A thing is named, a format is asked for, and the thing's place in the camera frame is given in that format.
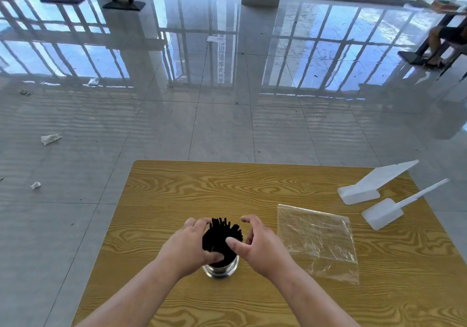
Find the person's right hand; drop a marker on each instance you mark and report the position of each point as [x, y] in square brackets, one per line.
[266, 253]

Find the grey chair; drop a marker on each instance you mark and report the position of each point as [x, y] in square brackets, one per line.
[454, 47]

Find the person's left hand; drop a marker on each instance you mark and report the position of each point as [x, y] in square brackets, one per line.
[184, 250]

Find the narrow white plastic sign holder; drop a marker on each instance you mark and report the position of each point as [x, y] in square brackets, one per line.
[381, 213]

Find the steel cylindrical holder cup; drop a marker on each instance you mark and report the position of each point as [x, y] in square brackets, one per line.
[220, 272]

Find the small dark scrap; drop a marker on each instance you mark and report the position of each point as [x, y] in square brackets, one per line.
[24, 92]

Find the flat clear plastic scrap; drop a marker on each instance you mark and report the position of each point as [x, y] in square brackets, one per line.
[93, 82]

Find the wooden table with black base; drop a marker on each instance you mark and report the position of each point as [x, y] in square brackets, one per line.
[410, 57]

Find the person's left forearm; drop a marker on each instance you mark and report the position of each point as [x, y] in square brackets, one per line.
[131, 297]

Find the wide white plastic sign holder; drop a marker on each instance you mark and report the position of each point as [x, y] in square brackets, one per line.
[359, 193]

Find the person's right forearm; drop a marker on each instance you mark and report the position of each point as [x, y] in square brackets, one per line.
[313, 301]

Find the flat wooden box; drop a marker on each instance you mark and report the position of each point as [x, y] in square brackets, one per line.
[446, 5]

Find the large crumpled clear plastic scrap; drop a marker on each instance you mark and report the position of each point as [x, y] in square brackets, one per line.
[50, 139]

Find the small crumpled white scrap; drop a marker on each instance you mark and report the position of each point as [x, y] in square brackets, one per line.
[35, 185]

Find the bundle of black straws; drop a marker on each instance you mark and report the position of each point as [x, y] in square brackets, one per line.
[220, 233]

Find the clear plastic bag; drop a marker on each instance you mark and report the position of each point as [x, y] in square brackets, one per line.
[317, 235]

